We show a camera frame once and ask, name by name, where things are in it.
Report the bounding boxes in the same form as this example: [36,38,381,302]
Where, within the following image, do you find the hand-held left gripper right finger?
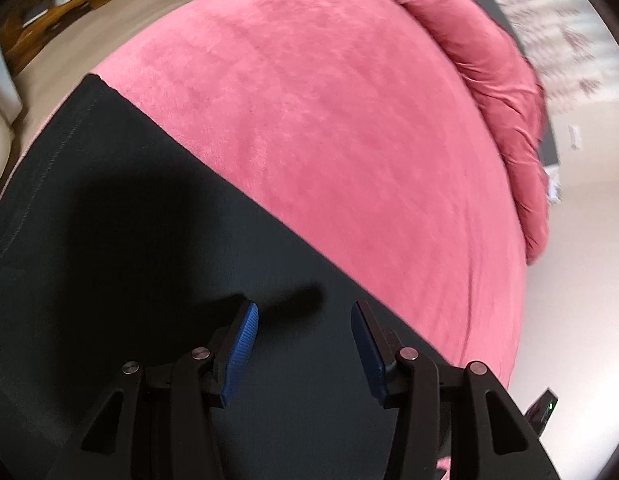
[350,301,560,480]

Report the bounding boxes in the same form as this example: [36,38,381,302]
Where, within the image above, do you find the patterned curtain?
[469,0,619,111]

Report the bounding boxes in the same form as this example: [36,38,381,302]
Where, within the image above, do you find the pink fleece blanket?
[0,0,529,480]

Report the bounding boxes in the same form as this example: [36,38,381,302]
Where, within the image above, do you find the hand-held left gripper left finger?
[50,301,260,480]

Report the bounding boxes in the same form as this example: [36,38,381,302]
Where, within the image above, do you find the pink rolled duvet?
[384,0,550,266]

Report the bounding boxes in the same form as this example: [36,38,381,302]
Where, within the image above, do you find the black pants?
[0,74,470,480]

